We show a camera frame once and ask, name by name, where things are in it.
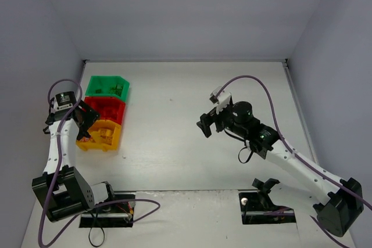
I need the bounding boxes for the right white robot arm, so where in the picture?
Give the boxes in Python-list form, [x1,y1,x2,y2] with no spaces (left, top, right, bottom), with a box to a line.
[197,87,364,238]

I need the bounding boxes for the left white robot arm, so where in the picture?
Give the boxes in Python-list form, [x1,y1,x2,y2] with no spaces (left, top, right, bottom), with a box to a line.
[32,91,115,222]

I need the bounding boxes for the yellow plastic bin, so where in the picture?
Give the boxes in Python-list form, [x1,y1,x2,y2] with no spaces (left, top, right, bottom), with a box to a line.
[76,120,121,152]

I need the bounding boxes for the red plastic bin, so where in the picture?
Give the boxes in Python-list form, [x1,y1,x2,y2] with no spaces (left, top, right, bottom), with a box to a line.
[84,96,126,125]

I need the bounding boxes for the green plastic bin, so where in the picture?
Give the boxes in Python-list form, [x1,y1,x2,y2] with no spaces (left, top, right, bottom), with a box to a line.
[85,76,130,102]

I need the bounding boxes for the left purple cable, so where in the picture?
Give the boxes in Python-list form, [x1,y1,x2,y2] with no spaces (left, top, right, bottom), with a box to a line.
[38,78,161,247]

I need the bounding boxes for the purple cable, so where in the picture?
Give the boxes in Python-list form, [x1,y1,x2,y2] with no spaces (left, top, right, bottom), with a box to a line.
[38,78,161,247]
[214,75,372,248]

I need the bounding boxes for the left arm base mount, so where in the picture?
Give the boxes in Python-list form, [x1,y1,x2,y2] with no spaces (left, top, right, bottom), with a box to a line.
[79,202,135,228]

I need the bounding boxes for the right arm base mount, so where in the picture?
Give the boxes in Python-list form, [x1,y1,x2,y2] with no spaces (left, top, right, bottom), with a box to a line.
[238,191,296,225]

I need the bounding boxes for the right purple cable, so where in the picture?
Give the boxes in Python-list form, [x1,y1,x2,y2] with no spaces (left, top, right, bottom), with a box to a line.
[214,75,372,248]

